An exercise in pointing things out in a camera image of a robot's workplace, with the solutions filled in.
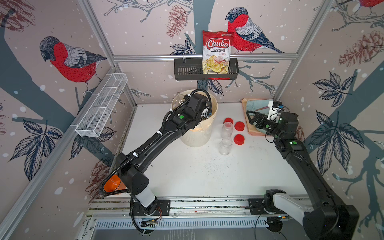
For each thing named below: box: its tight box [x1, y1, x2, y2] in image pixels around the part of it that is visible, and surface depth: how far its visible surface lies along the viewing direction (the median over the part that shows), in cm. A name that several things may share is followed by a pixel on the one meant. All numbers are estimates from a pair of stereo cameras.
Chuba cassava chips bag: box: [202, 30, 234, 74], surface depth 87 cm
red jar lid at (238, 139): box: [233, 134, 245, 145], surface depth 100 cm
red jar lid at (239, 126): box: [234, 121, 245, 132], surface depth 106 cm
